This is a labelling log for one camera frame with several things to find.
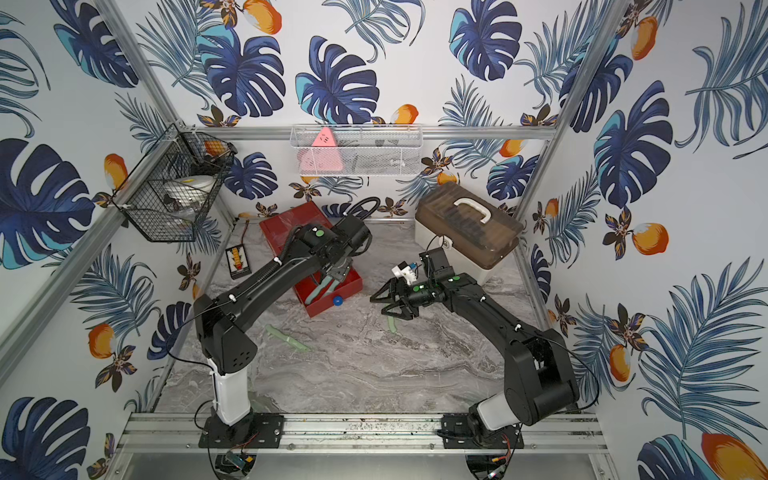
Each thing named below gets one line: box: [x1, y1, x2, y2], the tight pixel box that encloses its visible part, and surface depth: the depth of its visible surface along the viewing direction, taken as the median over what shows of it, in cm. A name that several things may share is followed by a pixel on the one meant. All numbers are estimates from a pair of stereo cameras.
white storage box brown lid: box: [415, 182, 524, 284], surface depth 96 cm
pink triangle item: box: [297, 127, 343, 173], surface depth 92 cm
